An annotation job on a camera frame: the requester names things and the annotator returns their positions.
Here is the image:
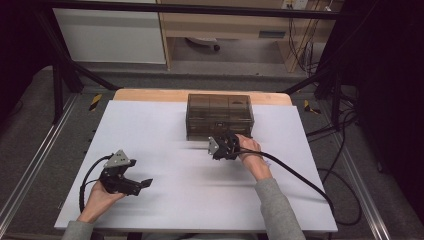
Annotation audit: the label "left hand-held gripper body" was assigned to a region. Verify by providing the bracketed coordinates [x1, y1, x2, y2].
[99, 149, 143, 197]

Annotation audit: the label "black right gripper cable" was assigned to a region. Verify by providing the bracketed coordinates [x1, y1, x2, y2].
[238, 149, 363, 227]

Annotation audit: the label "white board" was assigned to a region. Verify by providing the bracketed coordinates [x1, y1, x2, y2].
[54, 99, 338, 233]

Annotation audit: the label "smoky transparent drawer box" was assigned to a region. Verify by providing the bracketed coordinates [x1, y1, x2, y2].
[185, 93, 255, 142]

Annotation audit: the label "white power strip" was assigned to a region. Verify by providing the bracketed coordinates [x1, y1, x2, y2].
[281, 0, 309, 10]

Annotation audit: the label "black metal stand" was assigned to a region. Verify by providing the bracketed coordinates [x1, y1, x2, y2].
[33, 9, 121, 125]
[281, 63, 344, 129]

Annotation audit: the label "aluminium rail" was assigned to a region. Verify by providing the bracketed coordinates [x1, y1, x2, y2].
[0, 94, 79, 228]
[331, 133, 392, 240]

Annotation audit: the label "hanging cable bundle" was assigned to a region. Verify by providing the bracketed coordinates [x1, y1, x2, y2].
[288, 6, 331, 77]

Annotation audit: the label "black curtain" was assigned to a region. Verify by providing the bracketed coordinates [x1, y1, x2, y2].
[329, 0, 424, 214]
[0, 0, 56, 125]

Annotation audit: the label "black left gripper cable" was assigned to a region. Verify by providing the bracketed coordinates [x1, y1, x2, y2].
[78, 154, 113, 215]

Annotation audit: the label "white cabinet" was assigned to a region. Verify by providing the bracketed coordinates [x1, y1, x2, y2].
[51, 0, 167, 65]

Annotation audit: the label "yellow black tape strip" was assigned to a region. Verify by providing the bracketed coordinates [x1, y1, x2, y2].
[303, 99, 322, 115]
[88, 93, 103, 112]

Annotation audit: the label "wooden desk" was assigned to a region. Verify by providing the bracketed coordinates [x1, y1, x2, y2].
[156, 0, 344, 73]

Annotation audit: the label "wooden table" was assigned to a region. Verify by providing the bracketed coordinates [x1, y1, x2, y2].
[113, 88, 293, 107]

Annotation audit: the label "white chair base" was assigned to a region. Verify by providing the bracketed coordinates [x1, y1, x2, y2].
[184, 36, 221, 52]

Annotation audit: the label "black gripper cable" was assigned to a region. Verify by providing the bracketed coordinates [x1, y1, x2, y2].
[78, 154, 113, 215]
[238, 149, 363, 227]

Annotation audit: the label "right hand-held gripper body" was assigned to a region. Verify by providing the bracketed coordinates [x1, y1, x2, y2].
[208, 130, 241, 161]

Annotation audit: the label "black frame bar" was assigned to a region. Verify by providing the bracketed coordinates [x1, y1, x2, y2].
[36, 0, 344, 20]

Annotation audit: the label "person's right hand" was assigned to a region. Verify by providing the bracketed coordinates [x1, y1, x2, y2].
[236, 133, 273, 182]

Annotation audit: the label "black floor cables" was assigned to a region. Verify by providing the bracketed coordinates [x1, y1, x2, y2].
[306, 94, 360, 138]

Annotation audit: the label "person's left hand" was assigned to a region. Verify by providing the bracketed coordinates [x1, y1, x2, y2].
[79, 181, 128, 218]

